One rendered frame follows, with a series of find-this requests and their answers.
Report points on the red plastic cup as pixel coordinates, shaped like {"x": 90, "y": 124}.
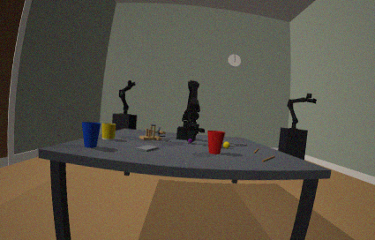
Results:
{"x": 215, "y": 139}

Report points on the yellow mug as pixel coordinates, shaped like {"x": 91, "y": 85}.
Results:
{"x": 108, "y": 131}

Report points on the blue plastic cup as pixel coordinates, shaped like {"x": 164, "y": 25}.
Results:
{"x": 90, "y": 134}

